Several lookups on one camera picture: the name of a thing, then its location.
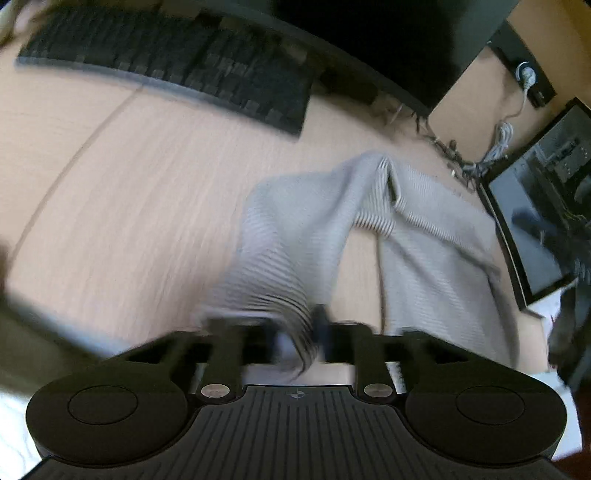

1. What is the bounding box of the bundle of black cables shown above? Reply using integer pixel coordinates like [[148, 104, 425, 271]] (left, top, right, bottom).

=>
[[406, 105, 483, 191]]

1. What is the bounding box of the striped white garment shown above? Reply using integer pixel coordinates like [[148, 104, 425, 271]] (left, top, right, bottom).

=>
[[191, 150, 520, 385]]

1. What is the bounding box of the large black curved monitor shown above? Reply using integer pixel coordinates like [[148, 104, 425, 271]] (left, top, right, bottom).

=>
[[198, 0, 522, 117]]

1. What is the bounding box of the white cable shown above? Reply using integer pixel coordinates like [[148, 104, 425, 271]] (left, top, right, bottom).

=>
[[478, 85, 529, 172]]

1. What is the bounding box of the white plug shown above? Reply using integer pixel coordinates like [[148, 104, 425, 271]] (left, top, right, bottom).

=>
[[515, 61, 537, 89]]

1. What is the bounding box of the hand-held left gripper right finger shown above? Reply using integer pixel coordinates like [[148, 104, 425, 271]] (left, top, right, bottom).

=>
[[313, 305, 511, 403]]

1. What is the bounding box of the black keyboard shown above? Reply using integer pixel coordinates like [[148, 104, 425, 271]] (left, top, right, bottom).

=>
[[16, 7, 320, 137]]

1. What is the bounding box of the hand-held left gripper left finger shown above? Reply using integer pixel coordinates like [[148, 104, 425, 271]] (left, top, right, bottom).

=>
[[105, 315, 284, 403]]

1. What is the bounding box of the small black framed monitor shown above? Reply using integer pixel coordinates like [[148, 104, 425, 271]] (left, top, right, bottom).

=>
[[475, 97, 591, 311]]

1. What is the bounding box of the black power strip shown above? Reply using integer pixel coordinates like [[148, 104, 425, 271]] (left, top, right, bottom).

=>
[[488, 22, 556, 110]]

